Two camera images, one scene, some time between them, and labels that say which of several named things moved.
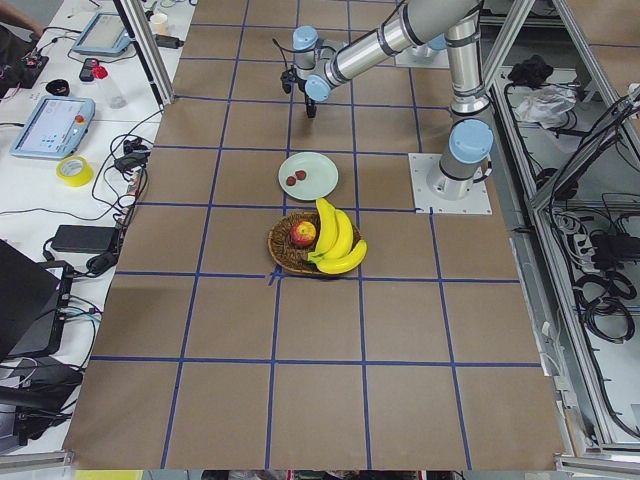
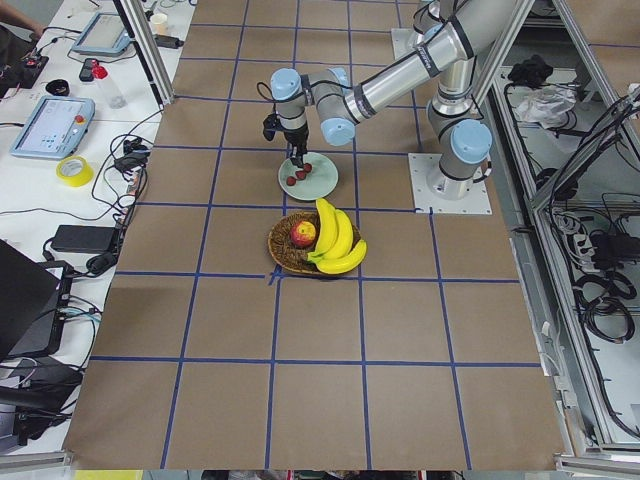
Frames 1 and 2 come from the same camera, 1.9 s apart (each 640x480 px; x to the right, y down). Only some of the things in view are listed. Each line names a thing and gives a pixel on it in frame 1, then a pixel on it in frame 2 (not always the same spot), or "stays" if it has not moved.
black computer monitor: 34,300 stays
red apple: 303,233 stays
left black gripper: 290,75 → 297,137
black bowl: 58,87 stays
